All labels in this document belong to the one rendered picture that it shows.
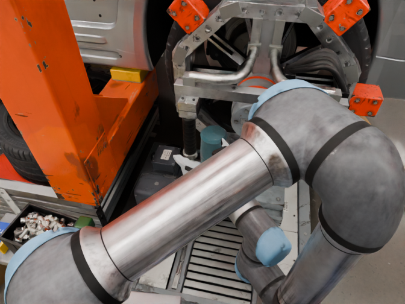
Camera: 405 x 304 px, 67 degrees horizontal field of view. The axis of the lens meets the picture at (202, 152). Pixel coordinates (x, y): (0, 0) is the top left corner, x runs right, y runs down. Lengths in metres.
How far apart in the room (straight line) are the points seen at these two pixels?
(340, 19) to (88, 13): 0.88
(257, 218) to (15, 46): 0.62
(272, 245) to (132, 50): 0.92
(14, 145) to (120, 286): 1.16
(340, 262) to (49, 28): 0.73
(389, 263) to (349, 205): 1.37
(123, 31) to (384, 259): 1.55
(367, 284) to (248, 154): 1.33
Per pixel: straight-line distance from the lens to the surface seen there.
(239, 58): 1.05
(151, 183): 1.30
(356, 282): 1.67
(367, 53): 1.05
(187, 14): 0.91
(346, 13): 0.89
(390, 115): 2.62
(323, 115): 0.44
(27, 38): 0.76
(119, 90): 1.34
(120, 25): 1.26
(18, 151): 1.49
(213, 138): 0.98
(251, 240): 0.68
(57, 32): 0.83
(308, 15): 0.88
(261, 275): 0.73
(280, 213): 1.55
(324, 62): 0.81
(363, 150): 0.41
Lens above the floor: 1.41
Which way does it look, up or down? 46 degrees down
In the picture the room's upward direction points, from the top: straight up
